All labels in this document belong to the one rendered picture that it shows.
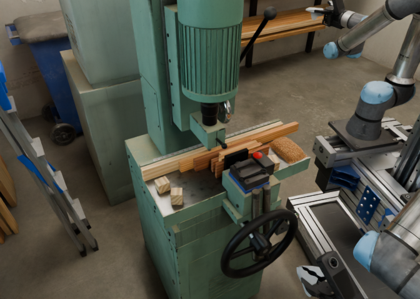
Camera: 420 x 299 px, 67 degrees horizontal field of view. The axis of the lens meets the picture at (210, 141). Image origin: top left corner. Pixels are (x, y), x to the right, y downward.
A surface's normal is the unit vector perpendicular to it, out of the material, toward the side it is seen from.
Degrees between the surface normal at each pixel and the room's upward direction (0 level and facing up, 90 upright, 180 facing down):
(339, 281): 29
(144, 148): 0
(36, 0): 90
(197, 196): 0
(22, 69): 90
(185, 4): 90
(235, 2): 90
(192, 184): 0
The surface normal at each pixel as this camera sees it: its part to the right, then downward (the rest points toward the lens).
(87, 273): 0.01, -0.79
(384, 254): -0.49, -0.47
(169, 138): 0.48, 0.54
